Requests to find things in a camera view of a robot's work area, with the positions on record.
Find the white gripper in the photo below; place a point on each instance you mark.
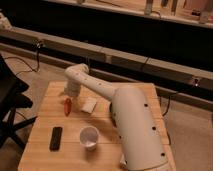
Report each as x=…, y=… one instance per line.
x=76, y=104

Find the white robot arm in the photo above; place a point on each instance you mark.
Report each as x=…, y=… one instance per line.
x=141, y=143

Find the white sponge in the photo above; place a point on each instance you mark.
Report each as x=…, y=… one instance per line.
x=89, y=105

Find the wooden table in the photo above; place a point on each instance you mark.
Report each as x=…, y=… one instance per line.
x=71, y=156

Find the clear plastic cup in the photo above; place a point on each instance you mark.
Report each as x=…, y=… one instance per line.
x=89, y=137

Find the black remote control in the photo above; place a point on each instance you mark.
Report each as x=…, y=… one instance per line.
x=55, y=139

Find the green bowl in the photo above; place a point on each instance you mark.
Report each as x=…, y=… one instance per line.
x=111, y=115

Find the black office chair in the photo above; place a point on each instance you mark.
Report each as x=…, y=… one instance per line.
x=11, y=98

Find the white plastic bottle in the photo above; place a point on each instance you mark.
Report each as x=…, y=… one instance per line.
x=123, y=162

